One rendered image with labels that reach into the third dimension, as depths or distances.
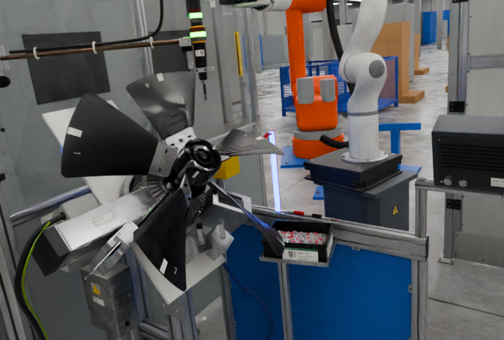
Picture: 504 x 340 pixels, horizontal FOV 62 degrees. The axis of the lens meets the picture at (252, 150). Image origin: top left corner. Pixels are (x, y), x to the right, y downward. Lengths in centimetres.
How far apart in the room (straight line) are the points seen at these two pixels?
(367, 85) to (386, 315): 84
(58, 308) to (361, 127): 140
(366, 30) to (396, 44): 743
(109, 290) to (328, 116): 405
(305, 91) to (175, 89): 375
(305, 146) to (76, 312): 375
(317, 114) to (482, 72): 271
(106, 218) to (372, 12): 119
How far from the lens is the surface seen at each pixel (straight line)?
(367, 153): 174
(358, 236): 155
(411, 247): 150
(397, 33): 910
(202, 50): 124
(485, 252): 309
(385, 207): 173
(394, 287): 162
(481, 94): 278
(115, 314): 152
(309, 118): 514
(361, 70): 163
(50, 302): 192
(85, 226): 113
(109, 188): 135
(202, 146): 121
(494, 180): 134
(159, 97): 136
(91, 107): 115
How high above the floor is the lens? 152
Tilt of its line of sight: 15 degrees down
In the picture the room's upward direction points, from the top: 5 degrees counter-clockwise
